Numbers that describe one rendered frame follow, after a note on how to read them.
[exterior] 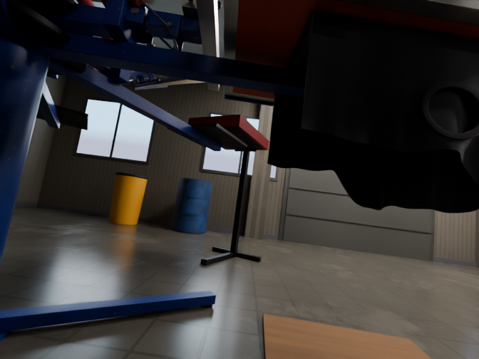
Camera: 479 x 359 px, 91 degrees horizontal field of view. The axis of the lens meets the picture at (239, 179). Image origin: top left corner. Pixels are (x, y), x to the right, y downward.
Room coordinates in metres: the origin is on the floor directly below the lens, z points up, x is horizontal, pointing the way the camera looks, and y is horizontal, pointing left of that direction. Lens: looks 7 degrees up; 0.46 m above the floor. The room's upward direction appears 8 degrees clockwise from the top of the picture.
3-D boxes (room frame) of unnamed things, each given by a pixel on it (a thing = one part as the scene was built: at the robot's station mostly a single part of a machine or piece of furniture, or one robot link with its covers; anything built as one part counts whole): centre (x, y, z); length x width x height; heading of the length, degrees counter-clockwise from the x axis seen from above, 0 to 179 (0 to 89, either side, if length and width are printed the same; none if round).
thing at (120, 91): (1.28, 0.46, 0.91); 1.34 x 0.41 x 0.08; 153
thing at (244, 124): (1.95, 0.12, 1.06); 0.61 x 0.46 x 0.12; 153
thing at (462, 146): (0.56, -0.35, 0.77); 0.46 x 0.09 x 0.36; 93
